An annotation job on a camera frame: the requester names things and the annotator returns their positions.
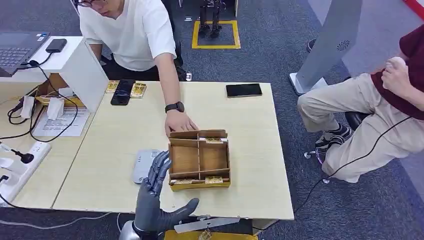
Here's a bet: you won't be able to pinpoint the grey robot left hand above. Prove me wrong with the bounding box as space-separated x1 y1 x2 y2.
133 150 201 235

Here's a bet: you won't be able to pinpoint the person's left hand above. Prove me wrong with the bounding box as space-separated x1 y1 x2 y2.
164 110 200 137

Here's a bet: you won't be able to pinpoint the person's hand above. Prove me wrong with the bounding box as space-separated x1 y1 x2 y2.
380 56 416 99

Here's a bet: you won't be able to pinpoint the wooden divided card box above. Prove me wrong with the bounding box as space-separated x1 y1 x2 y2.
167 128 232 192

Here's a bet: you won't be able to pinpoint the black wristwatch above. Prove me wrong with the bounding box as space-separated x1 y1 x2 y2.
164 101 186 114

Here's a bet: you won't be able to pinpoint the pale grey flat device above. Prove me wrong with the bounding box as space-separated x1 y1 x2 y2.
131 149 163 185

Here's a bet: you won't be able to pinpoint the yellow panel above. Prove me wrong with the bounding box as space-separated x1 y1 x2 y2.
163 229 260 240

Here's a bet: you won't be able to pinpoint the silver metal strip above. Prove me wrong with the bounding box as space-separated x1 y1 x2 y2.
173 217 241 235

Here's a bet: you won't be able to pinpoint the person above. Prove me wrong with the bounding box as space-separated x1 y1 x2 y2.
76 0 200 137
296 24 424 185

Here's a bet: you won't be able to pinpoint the black office stool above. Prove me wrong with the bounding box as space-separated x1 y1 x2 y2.
303 111 371 185

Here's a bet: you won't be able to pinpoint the black smartphone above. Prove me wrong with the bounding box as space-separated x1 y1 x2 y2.
109 78 136 107

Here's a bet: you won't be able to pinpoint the black tablet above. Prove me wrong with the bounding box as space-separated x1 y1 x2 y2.
225 82 263 99

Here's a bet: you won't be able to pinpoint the grey floor stand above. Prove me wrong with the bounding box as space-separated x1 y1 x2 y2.
288 0 364 97

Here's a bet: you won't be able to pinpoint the white desk shelf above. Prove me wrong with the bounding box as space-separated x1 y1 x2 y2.
0 35 110 114

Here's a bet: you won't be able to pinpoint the black robot legs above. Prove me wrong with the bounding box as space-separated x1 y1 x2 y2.
197 0 223 40

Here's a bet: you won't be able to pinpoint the printed paper sheet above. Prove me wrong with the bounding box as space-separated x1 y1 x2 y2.
31 106 91 138

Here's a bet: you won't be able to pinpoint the white paper tag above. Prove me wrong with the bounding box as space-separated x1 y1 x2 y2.
45 97 66 121
19 95 36 120

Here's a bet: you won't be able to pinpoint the white power strip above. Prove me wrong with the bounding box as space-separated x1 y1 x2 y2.
0 141 53 208

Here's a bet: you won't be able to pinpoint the cardboard box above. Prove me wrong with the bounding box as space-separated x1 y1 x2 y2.
34 72 87 109

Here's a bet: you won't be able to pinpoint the black power plug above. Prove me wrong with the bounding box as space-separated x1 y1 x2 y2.
9 148 35 165

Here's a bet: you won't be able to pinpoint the eyeglasses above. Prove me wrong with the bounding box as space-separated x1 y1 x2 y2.
76 0 108 9

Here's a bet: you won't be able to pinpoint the grey laptop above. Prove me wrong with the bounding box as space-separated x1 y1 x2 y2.
0 31 51 78

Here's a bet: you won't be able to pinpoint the long black cable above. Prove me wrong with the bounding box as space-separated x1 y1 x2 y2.
251 115 414 233

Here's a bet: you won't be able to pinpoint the white floor cable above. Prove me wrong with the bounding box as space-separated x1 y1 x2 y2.
0 211 114 231

